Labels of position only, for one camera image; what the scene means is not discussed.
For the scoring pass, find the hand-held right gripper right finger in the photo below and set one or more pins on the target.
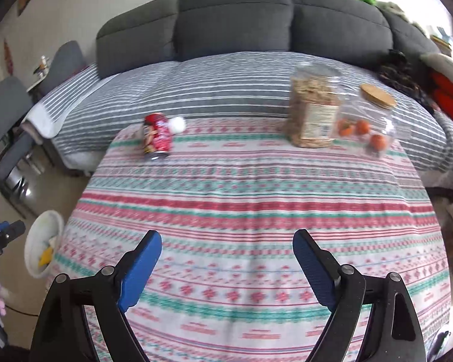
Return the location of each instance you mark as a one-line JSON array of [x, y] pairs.
[[313, 267]]

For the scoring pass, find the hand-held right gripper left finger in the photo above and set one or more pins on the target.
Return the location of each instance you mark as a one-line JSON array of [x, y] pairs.
[[139, 267]]

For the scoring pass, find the white trash bin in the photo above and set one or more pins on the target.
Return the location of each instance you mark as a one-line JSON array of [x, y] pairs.
[[36, 233]]

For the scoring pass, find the patterned tablecloth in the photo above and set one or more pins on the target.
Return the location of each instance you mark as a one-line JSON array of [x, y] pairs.
[[249, 203]]

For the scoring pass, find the grey chair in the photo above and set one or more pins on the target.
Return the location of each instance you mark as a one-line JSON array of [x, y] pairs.
[[64, 64], [3, 113]]

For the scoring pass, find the red drink can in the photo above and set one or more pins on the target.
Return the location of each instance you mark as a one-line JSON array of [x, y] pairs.
[[157, 135]]

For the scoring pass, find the orange tangerine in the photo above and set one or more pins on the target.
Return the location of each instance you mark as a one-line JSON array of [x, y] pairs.
[[345, 127], [378, 143], [361, 127]]

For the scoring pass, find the black and white object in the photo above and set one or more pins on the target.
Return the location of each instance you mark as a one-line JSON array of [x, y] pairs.
[[439, 345]]

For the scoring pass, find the clear jar of biscuit sticks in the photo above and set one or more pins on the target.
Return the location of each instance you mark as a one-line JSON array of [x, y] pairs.
[[313, 109]]

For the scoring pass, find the small clear bottle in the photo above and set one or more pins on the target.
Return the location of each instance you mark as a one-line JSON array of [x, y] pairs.
[[43, 62]]

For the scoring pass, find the glass jar with cork lid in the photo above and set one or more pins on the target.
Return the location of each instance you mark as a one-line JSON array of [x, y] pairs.
[[379, 100]]

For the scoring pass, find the grey striped blanket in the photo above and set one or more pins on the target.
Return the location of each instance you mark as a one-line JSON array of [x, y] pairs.
[[219, 86]]

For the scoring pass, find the dark patterned cloth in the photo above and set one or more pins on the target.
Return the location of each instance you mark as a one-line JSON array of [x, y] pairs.
[[404, 77]]

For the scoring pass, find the orange cushion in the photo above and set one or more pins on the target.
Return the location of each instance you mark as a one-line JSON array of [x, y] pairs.
[[451, 101]]

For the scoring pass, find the white pillow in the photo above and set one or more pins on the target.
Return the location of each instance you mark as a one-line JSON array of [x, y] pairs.
[[443, 66]]

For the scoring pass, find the dark grey sofa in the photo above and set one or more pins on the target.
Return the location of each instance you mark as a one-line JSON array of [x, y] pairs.
[[230, 22]]

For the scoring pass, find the grey plush toy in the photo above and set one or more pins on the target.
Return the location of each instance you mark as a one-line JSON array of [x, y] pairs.
[[390, 9]]

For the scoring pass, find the red wall ornament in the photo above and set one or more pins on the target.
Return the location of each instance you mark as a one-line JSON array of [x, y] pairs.
[[8, 56]]

